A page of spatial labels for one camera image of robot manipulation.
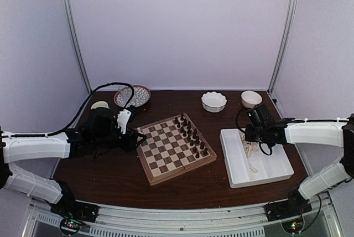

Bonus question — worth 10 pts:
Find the white scalloped bowl black rim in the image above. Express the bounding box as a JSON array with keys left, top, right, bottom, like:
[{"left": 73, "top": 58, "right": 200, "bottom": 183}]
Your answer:
[{"left": 201, "top": 91, "right": 227, "bottom": 113}]

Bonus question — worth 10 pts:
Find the left aluminium frame post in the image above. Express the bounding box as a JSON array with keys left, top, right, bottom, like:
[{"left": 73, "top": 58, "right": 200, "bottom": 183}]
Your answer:
[{"left": 63, "top": 0, "right": 92, "bottom": 94}]

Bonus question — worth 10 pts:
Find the dark chess pieces row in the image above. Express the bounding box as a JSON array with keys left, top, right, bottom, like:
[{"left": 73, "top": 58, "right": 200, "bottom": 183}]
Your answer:
[{"left": 173, "top": 114, "right": 207, "bottom": 153}]

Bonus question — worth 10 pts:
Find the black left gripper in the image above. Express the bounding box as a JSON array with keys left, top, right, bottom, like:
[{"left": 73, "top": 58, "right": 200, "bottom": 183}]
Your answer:
[{"left": 93, "top": 126, "right": 147, "bottom": 153}]

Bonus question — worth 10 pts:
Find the right aluminium frame post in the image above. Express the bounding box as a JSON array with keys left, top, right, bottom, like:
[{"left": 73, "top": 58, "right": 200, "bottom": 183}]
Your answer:
[{"left": 267, "top": 0, "right": 298, "bottom": 96}]

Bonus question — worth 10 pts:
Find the cream round bowl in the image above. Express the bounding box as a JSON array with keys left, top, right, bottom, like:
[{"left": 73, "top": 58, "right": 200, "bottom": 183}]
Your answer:
[{"left": 241, "top": 90, "right": 263, "bottom": 109}]

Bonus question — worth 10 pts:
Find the clear drinking glass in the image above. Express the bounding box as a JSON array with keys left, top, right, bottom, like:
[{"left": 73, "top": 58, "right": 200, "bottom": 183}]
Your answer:
[{"left": 117, "top": 87, "right": 132, "bottom": 107}]

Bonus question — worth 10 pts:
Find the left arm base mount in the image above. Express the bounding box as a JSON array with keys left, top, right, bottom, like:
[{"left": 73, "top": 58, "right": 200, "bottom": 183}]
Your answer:
[{"left": 49, "top": 181, "right": 99, "bottom": 236}]

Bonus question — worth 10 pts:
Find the wooden chess board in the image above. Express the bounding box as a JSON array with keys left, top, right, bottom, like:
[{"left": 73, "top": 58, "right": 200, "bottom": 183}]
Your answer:
[{"left": 137, "top": 113, "right": 217, "bottom": 186}]

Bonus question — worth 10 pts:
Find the patterned brown rim plate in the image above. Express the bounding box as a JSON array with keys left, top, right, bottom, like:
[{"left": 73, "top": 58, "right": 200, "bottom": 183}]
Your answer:
[{"left": 113, "top": 85, "right": 151, "bottom": 108}]

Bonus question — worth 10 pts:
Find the white plastic divided tray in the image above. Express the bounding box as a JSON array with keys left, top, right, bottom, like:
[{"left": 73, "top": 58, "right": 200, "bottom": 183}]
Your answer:
[{"left": 220, "top": 128, "right": 294, "bottom": 189}]

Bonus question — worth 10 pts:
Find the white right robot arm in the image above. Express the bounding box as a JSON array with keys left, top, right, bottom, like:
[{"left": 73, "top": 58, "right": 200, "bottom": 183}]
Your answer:
[{"left": 245, "top": 104, "right": 353, "bottom": 216}]

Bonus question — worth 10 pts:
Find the pile of white chess pieces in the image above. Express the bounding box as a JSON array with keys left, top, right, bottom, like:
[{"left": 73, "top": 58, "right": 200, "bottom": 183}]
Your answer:
[{"left": 240, "top": 135, "right": 259, "bottom": 158}]

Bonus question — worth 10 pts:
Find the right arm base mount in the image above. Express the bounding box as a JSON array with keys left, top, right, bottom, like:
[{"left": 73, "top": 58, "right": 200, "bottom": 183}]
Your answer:
[{"left": 264, "top": 185, "right": 322, "bottom": 235}]

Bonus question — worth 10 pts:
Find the aluminium frame post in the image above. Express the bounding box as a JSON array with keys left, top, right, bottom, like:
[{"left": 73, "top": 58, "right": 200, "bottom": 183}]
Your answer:
[
  {"left": 63, "top": 0, "right": 92, "bottom": 94},
  {"left": 267, "top": 0, "right": 298, "bottom": 96}
]

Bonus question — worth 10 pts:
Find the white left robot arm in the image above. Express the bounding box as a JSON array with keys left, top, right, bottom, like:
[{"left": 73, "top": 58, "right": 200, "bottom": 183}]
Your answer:
[{"left": 1, "top": 107, "right": 146, "bottom": 217}]

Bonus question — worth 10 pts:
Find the cream ceramic mug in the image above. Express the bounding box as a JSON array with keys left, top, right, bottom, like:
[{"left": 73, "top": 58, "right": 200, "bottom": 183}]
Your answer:
[{"left": 90, "top": 101, "right": 110, "bottom": 110}]

